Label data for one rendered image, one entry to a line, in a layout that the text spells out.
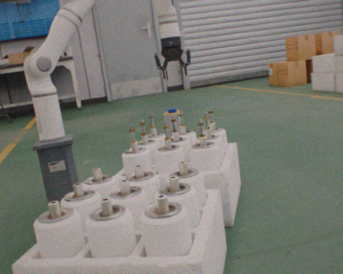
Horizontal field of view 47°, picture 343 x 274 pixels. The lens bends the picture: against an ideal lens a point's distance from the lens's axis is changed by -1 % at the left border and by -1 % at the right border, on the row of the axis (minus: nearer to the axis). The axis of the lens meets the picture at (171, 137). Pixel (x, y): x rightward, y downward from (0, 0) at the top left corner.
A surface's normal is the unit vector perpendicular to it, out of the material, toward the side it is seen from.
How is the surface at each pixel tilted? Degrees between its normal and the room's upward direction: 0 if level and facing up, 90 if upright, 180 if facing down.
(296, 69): 90
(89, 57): 90
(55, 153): 93
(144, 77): 90
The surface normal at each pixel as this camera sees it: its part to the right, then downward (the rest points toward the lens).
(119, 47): 0.23, 0.16
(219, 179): -0.23, 0.22
